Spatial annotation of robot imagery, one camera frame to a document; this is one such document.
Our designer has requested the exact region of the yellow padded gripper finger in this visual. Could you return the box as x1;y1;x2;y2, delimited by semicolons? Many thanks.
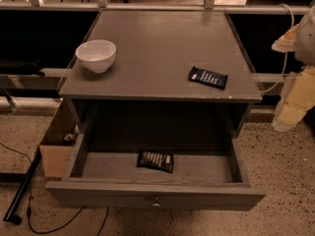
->
272;66;315;132

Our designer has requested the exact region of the black chocolate rxbar wrapper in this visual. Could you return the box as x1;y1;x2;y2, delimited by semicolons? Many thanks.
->
137;149;174;173

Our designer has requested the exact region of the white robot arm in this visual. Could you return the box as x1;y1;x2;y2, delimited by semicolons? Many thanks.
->
272;6;315;132

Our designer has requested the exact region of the dark blue rxbar wrapper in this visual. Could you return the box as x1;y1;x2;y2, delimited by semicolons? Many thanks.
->
188;67;228;89

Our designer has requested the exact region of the open grey top drawer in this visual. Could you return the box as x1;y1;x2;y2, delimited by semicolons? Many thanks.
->
46;128;266;210

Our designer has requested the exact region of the grey cabinet counter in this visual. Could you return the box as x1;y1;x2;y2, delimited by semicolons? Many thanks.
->
58;9;263;140

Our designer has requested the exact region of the white ceramic bowl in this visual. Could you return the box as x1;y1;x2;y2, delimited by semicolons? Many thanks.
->
75;39;116;73

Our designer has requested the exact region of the cardboard box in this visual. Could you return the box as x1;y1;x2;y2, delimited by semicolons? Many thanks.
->
39;101;76;178

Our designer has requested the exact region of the black metal floor bar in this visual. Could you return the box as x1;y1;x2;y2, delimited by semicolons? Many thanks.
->
0;150;41;225

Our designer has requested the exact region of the black floor cable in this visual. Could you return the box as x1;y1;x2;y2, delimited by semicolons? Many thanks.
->
0;142;110;236

